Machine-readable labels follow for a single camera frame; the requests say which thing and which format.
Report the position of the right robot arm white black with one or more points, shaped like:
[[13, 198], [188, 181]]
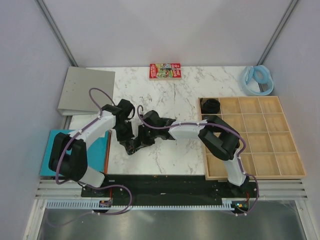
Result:
[[222, 141]]

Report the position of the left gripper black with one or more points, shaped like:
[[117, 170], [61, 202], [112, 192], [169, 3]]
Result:
[[128, 136]]

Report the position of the teal book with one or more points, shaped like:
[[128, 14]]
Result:
[[96, 153]]

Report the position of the rolled dark patterned tie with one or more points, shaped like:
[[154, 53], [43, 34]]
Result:
[[209, 118]]

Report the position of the floral navy necktie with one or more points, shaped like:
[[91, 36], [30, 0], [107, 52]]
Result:
[[133, 147]]

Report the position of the grey ring binder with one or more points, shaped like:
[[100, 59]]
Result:
[[75, 98]]

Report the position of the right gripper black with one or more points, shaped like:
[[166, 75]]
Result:
[[141, 138]]

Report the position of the red illustrated book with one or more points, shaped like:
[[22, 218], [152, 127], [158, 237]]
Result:
[[161, 71]]

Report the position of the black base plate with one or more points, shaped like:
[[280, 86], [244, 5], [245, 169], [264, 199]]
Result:
[[168, 189]]

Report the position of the white slotted cable duct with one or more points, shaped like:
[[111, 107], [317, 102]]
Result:
[[73, 204]]

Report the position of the wooden compartment tray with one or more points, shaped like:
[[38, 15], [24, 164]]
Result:
[[270, 152]]

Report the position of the rolled black tie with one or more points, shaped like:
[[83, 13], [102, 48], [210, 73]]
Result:
[[210, 106]]

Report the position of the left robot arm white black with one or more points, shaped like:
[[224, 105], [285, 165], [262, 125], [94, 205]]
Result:
[[69, 156]]

